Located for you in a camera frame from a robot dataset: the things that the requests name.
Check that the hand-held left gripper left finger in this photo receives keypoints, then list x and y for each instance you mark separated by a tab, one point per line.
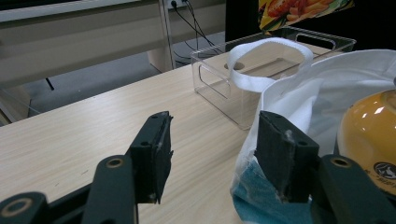
152	155

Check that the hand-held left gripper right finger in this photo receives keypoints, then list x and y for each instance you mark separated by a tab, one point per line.
286	158

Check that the white power socket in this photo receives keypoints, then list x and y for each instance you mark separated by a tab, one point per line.
176	3

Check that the beige desk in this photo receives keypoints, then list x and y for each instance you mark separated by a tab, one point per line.
77	46

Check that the white green tote bag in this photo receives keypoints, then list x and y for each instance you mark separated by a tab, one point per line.
342	71

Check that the yellow black chip bag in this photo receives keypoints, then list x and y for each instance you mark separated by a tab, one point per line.
295	12

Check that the clear plastic tray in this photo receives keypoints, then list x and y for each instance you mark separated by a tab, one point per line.
218	102

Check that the black curtain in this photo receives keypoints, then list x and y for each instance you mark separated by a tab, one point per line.
367	31

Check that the orange juice bottle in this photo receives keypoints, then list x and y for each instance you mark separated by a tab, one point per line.
367	140

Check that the dark round table grommet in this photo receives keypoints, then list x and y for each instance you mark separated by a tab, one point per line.
238	66

